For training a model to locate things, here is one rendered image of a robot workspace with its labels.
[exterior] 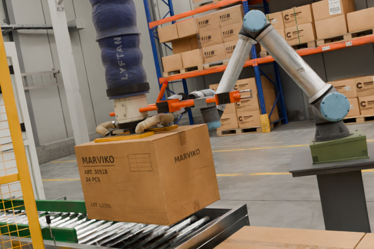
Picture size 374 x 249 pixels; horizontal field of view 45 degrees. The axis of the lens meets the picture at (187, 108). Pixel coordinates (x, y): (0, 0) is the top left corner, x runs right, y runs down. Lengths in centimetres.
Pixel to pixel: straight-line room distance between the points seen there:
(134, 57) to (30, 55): 1029
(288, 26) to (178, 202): 773
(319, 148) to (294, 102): 845
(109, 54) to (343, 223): 155
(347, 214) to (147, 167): 118
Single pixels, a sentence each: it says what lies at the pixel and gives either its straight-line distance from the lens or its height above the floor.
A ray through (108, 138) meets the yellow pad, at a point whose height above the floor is 110.
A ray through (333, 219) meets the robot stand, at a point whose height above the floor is 42.
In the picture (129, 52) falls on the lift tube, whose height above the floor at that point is 151.
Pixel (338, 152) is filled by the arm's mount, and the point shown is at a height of 80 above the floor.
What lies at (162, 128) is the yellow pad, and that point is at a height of 110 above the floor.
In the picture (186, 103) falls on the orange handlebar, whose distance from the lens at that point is 209.
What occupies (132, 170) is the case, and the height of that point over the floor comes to 94.
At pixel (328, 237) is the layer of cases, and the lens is 209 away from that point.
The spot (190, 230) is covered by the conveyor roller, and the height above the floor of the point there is 54.
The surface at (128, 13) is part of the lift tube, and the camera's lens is 231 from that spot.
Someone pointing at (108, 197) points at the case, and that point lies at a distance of 234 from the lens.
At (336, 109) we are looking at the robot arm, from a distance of 241.
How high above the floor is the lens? 129
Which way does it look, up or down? 3 degrees down
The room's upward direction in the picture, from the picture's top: 10 degrees counter-clockwise
